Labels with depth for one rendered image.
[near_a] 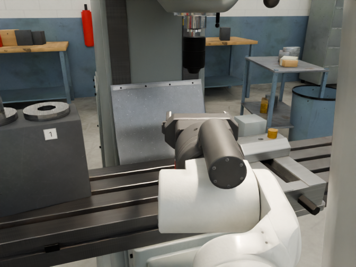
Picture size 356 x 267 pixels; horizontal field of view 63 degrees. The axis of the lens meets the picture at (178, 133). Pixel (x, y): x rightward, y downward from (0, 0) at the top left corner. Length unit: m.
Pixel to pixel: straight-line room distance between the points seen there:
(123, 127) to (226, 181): 0.72
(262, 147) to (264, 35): 5.04
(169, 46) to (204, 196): 0.77
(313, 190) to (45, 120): 0.55
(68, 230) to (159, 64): 0.61
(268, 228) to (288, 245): 0.02
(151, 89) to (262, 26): 4.73
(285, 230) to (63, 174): 0.50
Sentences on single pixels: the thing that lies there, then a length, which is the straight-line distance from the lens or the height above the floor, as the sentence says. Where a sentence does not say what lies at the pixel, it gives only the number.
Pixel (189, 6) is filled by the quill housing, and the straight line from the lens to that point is 0.54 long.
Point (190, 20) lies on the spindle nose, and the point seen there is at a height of 1.29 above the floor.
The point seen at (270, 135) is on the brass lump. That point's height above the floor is 1.05.
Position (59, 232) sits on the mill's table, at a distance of 0.62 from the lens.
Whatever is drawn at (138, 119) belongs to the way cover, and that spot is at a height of 0.98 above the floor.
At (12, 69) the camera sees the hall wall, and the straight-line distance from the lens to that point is 4.97.
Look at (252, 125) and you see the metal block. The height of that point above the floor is 1.06.
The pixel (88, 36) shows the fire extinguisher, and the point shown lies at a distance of 4.65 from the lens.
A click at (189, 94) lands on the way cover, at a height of 1.04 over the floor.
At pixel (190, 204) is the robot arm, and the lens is 0.28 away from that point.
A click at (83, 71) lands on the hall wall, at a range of 4.86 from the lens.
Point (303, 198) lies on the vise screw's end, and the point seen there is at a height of 0.98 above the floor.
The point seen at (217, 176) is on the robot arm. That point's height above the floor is 1.18.
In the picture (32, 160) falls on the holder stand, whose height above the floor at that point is 1.04.
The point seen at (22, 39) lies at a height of 0.96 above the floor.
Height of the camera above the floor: 1.32
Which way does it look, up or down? 23 degrees down
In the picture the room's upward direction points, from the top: straight up
